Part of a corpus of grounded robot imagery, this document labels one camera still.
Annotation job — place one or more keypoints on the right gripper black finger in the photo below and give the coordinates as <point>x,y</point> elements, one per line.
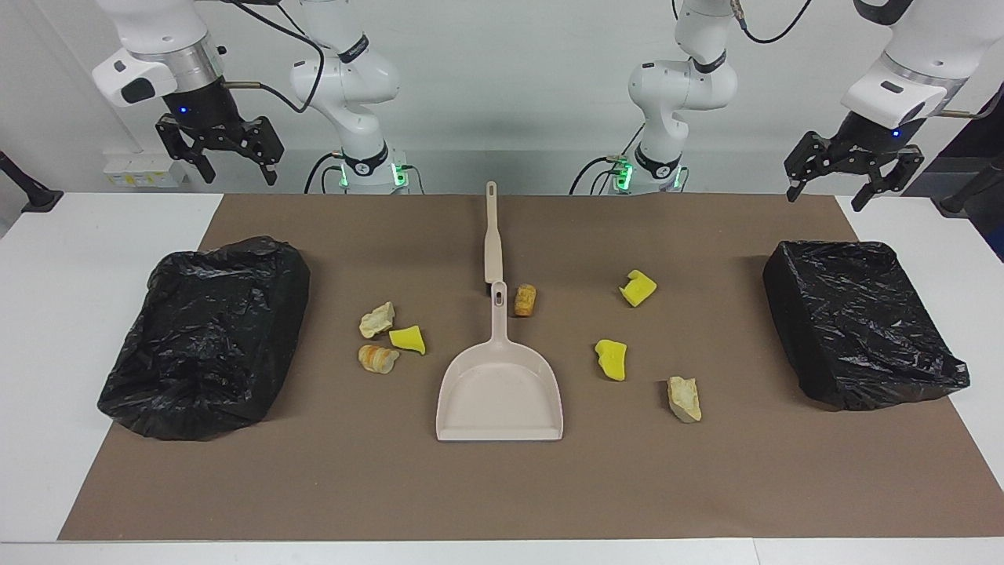
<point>268,145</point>
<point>174,137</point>

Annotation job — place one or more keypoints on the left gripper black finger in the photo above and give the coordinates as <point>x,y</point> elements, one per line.
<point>808,157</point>
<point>902,169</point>

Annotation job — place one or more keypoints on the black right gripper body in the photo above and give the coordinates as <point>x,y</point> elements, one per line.
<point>200,106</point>

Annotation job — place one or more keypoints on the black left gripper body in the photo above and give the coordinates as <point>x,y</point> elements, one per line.
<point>867,137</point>

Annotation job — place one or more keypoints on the small beige bread chunk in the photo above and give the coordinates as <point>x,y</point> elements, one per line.
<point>377,319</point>

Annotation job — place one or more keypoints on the notched yellow sponge piece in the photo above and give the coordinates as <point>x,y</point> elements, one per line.
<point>637,290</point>

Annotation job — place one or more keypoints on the yellow sponge wedge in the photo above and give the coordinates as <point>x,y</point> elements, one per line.
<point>408,339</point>

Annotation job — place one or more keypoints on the striped croissant piece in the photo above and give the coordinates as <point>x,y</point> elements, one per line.
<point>378,359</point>

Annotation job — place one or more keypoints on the large beige bread chunk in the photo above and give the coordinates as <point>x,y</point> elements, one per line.
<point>684,399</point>

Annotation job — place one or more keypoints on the yellow sponge chunk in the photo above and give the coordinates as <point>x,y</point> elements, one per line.
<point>611,359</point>

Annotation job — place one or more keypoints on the brown cork-like bread roll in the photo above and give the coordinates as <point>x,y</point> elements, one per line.
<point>525,300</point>

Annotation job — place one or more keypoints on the beige plastic dustpan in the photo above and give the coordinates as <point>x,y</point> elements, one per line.
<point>500,392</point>

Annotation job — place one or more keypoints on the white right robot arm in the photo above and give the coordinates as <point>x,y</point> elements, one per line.
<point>345,78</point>

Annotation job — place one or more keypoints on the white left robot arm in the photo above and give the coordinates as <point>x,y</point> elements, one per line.
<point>682,86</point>

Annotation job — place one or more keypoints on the black bag-lined open bin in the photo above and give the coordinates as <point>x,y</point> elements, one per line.
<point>204,337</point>

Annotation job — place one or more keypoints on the black stand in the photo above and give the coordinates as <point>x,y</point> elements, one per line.
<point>27,192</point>
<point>969,196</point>

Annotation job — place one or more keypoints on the dark partition panel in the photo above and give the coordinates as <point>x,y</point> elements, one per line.
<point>990,231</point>

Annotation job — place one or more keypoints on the brown table mat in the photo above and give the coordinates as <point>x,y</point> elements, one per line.
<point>502,486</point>

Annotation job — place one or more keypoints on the white wall power strip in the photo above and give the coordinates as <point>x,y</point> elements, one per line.
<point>145,169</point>

